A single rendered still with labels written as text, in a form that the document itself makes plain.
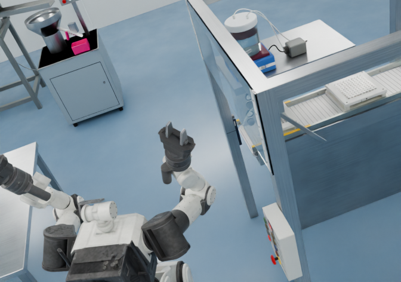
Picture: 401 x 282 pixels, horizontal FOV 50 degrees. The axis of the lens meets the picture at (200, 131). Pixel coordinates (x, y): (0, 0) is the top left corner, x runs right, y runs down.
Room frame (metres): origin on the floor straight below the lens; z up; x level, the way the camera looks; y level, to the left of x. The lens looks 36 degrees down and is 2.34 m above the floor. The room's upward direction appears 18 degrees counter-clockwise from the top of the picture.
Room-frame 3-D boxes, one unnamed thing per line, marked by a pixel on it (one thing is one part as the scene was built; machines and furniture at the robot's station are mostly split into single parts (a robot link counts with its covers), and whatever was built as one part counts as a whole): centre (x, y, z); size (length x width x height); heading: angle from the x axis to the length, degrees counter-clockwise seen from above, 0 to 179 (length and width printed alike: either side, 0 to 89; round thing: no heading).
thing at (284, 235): (1.05, -0.17, 0.95); 0.17 x 0.06 x 0.26; 3
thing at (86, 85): (4.29, 1.01, 0.38); 0.63 x 0.57 x 0.76; 92
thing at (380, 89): (1.94, -0.90, 0.88); 0.25 x 0.24 x 0.02; 3
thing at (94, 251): (1.08, 0.45, 1.11); 0.34 x 0.30 x 0.36; 75
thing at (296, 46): (1.87, -0.57, 1.28); 0.10 x 0.07 x 0.06; 93
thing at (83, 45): (4.09, 0.85, 0.80); 0.16 x 0.12 x 0.09; 92
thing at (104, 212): (1.13, 0.42, 1.31); 0.10 x 0.07 x 0.09; 75
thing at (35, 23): (4.34, 1.06, 0.95); 0.49 x 0.36 x 0.38; 92
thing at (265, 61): (1.87, -0.34, 1.30); 0.21 x 0.20 x 0.09; 3
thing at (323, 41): (1.93, -0.52, 1.23); 0.62 x 0.38 x 0.04; 93
